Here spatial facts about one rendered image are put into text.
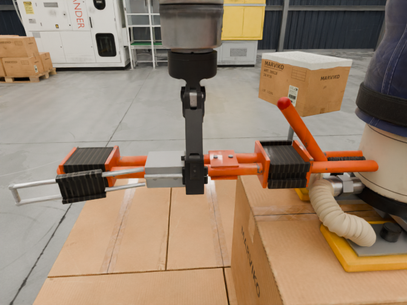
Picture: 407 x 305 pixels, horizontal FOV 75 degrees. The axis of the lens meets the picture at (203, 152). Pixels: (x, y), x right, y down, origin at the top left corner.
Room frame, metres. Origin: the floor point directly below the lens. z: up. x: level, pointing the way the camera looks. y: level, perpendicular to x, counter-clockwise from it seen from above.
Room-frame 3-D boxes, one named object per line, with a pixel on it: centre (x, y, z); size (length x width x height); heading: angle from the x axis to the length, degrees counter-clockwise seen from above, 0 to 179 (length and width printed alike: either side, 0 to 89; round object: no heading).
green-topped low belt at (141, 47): (7.82, 1.37, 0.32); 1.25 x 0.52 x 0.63; 94
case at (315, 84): (2.29, -0.83, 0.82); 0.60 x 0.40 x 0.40; 24
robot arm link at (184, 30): (0.42, 0.02, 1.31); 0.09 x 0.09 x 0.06
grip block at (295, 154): (0.43, -0.15, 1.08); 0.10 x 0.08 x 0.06; 3
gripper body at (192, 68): (0.42, 0.02, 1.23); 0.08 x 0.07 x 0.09; 2
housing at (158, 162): (0.42, 0.07, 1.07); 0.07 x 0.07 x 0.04; 3
